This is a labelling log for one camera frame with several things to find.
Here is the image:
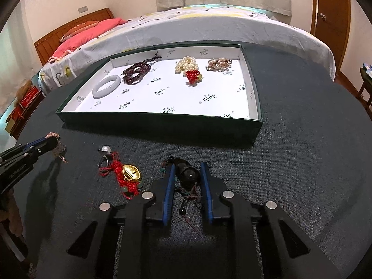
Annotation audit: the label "pale jade bangle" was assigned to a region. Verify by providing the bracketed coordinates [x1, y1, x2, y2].
[92, 75, 121, 99]

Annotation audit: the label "green shallow cardboard box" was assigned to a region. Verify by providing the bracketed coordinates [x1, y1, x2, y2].
[55, 43, 264, 149]

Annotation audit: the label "pink floral pearl brooch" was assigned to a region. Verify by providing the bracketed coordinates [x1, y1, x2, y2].
[206, 57, 233, 72]

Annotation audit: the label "small red gold charm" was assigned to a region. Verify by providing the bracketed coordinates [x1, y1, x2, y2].
[185, 70, 203, 84]

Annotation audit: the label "red cord large gold charm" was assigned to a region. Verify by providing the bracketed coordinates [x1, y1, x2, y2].
[98, 152, 146, 201]

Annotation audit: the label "dark red bead bracelet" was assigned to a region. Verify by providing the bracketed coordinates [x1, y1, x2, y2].
[121, 51, 162, 85]

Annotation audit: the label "white sheer curtain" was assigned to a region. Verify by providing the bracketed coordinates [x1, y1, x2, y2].
[0, 6, 38, 117]

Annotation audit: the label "wooden headboard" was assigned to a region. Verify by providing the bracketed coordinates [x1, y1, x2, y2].
[34, 8, 114, 66]

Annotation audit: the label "wooden nightstand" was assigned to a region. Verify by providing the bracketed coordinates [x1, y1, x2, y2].
[9, 93, 45, 140]

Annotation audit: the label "pink quilt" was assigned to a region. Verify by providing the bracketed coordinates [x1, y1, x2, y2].
[48, 17, 128, 63]

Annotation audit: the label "brown wooden door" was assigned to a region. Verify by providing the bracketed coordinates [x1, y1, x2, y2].
[310, 0, 351, 51]

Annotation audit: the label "black bead cord bracelet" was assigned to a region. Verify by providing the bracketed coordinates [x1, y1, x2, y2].
[159, 156, 204, 239]

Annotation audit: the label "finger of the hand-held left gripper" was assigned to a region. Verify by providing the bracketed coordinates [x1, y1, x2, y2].
[17, 137, 59, 164]
[0, 136, 51, 163]

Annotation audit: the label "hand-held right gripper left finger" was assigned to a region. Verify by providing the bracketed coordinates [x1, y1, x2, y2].
[43, 164, 176, 279]

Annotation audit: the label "beige box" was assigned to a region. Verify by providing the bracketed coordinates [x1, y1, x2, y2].
[5, 116, 18, 133]

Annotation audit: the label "red brown pillow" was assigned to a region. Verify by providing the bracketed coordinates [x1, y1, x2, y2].
[60, 20, 99, 42]

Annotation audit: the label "bed with patterned sheet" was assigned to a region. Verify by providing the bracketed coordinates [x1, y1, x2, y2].
[38, 4, 336, 93]

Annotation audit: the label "white pearl necklace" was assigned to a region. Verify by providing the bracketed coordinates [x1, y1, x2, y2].
[175, 56, 199, 74]

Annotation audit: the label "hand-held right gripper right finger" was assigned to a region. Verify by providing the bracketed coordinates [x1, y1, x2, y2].
[200, 162, 340, 279]

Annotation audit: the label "red gift box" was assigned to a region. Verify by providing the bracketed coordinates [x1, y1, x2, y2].
[17, 87, 40, 111]

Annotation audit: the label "person's left forearm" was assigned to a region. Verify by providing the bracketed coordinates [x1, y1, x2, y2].
[0, 190, 30, 265]

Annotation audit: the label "brown teddy bear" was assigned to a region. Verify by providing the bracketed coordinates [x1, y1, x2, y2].
[16, 80, 32, 105]

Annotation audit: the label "rose gold chain bracelet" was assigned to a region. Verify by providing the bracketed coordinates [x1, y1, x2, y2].
[46, 132, 68, 163]

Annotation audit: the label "wooden chair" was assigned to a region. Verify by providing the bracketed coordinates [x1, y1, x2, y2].
[359, 67, 372, 106]

